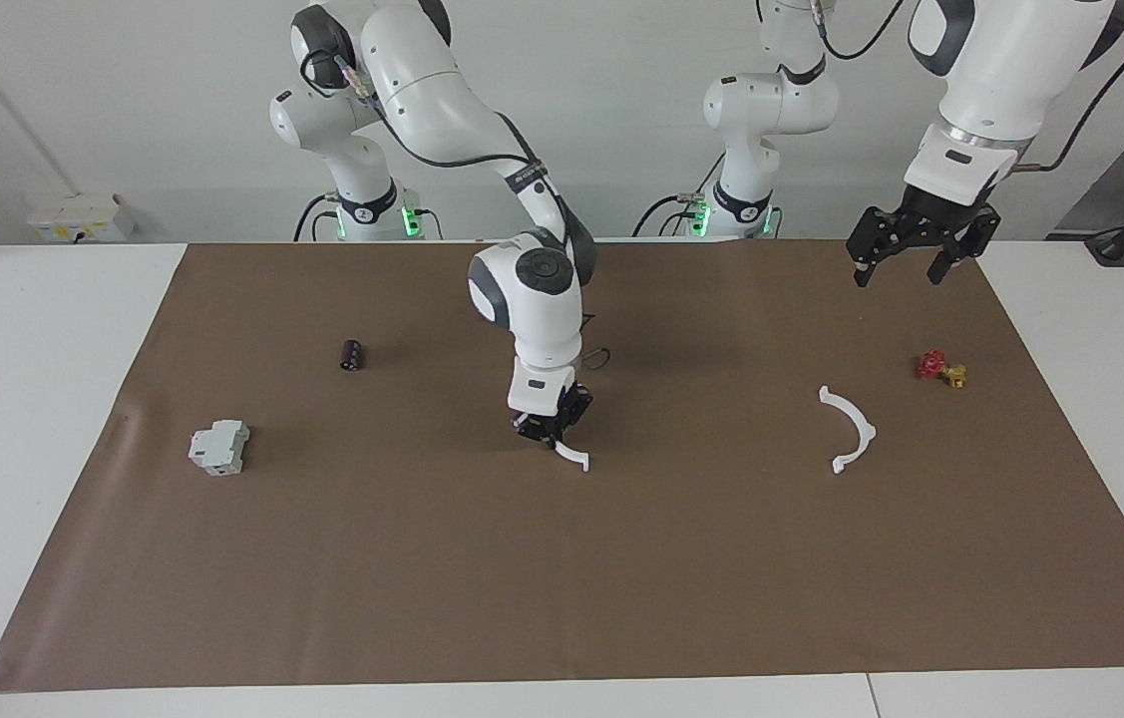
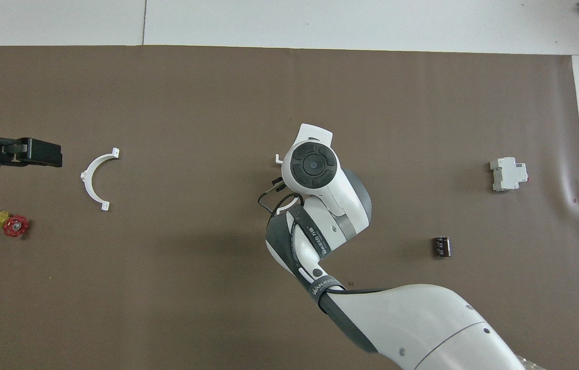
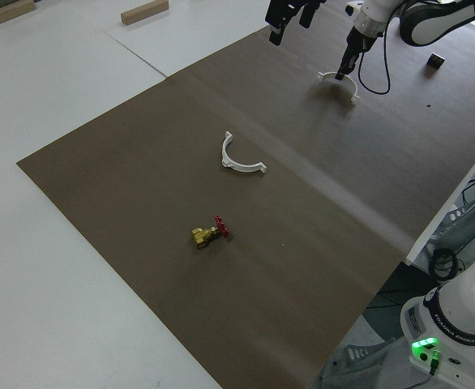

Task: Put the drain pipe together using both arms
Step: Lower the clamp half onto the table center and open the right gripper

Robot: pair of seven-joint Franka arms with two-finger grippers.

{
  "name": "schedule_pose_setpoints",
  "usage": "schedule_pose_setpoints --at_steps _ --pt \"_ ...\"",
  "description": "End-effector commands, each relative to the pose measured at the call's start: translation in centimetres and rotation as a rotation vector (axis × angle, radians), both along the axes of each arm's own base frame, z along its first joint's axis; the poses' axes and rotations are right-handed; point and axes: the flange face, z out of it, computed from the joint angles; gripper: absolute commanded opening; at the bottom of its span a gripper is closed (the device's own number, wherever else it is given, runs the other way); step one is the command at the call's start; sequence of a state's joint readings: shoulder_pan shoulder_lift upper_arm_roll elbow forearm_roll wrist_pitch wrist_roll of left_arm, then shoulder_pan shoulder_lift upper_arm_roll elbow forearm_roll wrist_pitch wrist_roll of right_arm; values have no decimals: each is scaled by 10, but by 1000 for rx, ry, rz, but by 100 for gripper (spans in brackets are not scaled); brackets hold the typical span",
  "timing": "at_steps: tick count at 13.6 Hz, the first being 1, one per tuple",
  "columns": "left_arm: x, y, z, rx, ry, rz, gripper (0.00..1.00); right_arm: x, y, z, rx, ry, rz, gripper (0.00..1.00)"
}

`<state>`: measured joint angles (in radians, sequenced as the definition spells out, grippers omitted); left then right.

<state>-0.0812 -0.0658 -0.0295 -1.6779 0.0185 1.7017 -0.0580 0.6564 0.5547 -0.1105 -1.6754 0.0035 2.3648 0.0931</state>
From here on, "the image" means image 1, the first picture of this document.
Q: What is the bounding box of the brown paper table mat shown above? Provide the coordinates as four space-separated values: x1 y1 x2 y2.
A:
0 239 1124 692

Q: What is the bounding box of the white circuit breaker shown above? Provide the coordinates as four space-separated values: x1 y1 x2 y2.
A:
187 419 251 478

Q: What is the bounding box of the red handle brass valve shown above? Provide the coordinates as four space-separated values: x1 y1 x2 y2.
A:
916 349 968 390

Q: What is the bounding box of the black base cable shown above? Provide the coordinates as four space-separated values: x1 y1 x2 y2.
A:
633 150 727 238
294 194 341 242

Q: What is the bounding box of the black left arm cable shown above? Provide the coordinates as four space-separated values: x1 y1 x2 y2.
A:
816 0 1124 173

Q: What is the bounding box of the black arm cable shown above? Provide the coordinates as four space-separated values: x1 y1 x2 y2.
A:
816 0 1124 173
300 48 614 372

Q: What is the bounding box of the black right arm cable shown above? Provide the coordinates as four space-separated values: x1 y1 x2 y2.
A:
300 48 614 372

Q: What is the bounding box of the white wall power box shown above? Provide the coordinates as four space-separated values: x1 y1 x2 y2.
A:
27 193 136 243

